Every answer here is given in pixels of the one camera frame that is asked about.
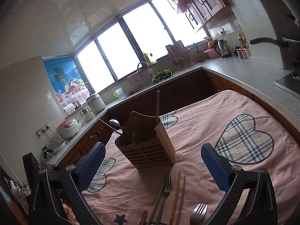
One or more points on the dark thin chopstick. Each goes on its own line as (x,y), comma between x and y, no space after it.
(156,204)

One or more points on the brown wooden chopstick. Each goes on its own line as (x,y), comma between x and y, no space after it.
(143,219)

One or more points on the wall power outlet strip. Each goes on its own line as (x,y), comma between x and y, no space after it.
(43,129)

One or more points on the green rimmed plastic cup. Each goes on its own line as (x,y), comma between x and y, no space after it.
(119,93)

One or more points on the small white electric kettle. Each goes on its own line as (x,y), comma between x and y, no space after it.
(87,114)

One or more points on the light wooden chopstick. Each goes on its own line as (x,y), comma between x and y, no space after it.
(175,199)

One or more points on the pink heart-patterned tablecloth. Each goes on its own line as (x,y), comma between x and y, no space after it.
(227,119)

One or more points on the dish drying rack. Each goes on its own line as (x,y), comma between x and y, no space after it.
(179,55)

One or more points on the seasoning jar set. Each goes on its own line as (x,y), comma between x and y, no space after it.
(243,51)

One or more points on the gas stove top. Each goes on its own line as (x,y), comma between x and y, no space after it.
(290,83)

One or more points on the white round cooker pot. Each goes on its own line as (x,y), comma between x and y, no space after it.
(96,103)

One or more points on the black frying pan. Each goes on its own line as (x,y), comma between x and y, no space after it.
(290,42)

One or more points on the white red rice cooker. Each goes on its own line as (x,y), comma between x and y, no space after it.
(68,129)

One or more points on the silver fork near holder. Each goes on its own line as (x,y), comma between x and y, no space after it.
(166,192)

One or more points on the kitchen sink faucet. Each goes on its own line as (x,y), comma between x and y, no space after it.
(142,65)

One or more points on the green vegetables in sink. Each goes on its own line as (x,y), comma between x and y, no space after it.
(162,75)

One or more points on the silver spoon in holder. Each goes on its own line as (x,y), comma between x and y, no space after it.
(115,126)

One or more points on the wooden utensil holder box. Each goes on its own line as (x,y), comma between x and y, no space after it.
(145,142)

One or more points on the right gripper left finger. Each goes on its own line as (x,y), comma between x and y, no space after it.
(45,205)

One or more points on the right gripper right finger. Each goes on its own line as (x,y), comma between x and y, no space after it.
(260,206)

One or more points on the yellow dish soap bottle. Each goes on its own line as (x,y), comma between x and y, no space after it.
(149,58)

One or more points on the stainless electric kettle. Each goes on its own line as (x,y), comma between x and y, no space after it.
(221,48)

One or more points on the silver fork near gripper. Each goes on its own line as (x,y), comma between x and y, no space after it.
(198,213)

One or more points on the person's left hand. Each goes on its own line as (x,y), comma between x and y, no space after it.
(68,212)

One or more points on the lower wooden kitchen cabinets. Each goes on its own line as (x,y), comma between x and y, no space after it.
(175,93)

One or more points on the pink plastic basin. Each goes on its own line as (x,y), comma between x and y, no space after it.
(211,53)

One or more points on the tropical fruit window poster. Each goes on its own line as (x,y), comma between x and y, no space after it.
(66,80)

